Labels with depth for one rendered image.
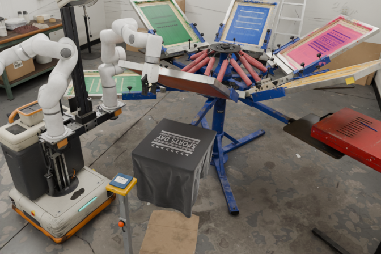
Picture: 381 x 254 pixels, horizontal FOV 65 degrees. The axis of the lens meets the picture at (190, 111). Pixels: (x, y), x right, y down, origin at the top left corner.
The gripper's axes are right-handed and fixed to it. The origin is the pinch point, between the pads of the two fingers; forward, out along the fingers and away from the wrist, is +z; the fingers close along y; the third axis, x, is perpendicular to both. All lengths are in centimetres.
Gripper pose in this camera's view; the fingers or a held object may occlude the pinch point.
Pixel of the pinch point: (148, 92)
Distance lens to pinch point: 154.8
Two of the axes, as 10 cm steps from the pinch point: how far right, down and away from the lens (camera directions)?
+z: -1.4, 9.6, 2.4
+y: -3.5, 1.8, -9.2
